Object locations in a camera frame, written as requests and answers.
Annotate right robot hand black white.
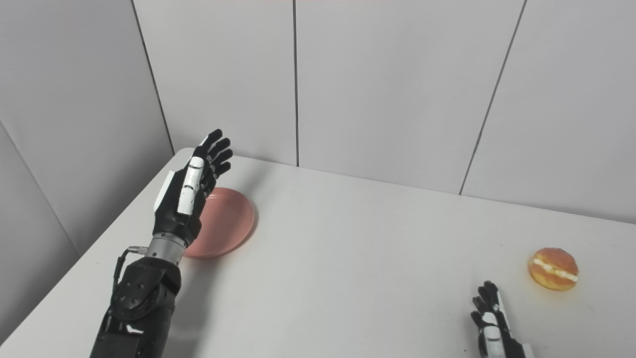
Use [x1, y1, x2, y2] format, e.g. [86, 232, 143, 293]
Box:
[471, 281, 536, 358]

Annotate pink round plate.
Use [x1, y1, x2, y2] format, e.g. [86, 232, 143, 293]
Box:
[183, 187, 256, 260]

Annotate cream puff pastry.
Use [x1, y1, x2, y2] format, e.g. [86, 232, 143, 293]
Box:
[528, 247, 579, 291]

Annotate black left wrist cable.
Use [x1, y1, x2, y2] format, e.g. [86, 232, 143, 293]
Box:
[112, 245, 149, 299]

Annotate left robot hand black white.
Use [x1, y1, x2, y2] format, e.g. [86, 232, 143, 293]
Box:
[152, 129, 234, 247]

